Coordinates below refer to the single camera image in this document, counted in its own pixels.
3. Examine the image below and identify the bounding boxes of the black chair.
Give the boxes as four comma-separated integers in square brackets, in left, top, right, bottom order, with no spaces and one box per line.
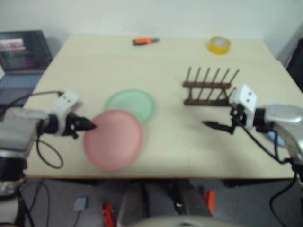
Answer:
[285,30,303,93]

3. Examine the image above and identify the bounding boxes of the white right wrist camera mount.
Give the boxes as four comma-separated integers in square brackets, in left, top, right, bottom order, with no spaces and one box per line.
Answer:
[229,84,258,130]

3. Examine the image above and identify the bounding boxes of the black table frame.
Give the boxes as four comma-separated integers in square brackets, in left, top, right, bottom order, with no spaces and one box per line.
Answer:
[53,178,293,189]

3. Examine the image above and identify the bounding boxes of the orange bar clamp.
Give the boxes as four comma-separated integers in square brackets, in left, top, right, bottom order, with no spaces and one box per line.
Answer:
[204,190,216,217]

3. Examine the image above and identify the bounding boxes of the green plate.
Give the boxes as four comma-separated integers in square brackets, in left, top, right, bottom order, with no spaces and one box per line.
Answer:
[104,88,156,126]

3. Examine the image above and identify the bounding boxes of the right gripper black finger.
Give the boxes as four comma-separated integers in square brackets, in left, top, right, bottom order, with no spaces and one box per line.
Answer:
[202,121,236,135]
[212,98,232,106]

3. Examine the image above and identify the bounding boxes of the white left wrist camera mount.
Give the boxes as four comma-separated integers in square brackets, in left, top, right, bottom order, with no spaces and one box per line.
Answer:
[52,91,83,137]

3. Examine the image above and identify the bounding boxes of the pink plate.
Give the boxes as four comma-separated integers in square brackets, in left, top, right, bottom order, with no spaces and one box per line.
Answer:
[83,109,144,171]

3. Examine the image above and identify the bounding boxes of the wooden dish rack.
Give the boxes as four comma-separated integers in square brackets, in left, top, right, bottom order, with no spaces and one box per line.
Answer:
[182,67,240,106]

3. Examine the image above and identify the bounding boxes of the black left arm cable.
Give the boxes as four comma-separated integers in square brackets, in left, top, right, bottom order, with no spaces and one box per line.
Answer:
[0,90,64,169]

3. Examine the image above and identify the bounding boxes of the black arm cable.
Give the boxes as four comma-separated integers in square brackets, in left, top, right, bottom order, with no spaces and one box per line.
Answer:
[0,90,64,169]
[242,122,303,227]

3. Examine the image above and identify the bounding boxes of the small grey box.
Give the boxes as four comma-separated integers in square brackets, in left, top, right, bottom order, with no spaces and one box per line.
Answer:
[74,196,89,211]

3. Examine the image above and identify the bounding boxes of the orange black tool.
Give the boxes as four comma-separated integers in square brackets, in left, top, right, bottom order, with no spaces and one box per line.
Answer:
[101,202,115,227]

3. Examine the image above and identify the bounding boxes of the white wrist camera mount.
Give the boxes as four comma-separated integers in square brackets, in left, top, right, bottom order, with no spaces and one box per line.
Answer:
[229,84,258,130]
[52,91,83,137]

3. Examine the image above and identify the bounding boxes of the yellow tape roll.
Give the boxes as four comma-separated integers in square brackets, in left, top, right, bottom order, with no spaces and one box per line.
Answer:
[207,36,232,56]

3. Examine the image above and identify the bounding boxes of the open grey laptop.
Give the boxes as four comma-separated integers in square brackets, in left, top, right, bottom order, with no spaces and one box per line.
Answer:
[0,30,53,106]

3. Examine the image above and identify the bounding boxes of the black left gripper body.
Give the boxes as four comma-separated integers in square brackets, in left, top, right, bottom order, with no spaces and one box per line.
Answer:
[67,113,83,140]

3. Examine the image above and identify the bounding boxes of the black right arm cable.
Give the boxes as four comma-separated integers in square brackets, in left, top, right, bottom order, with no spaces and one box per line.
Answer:
[242,122,303,227]

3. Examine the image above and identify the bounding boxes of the orange black pliers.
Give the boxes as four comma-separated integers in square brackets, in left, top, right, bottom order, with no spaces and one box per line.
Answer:
[132,37,160,47]

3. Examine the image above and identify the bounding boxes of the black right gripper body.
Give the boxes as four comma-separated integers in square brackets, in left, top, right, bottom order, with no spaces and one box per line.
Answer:
[229,104,247,130]

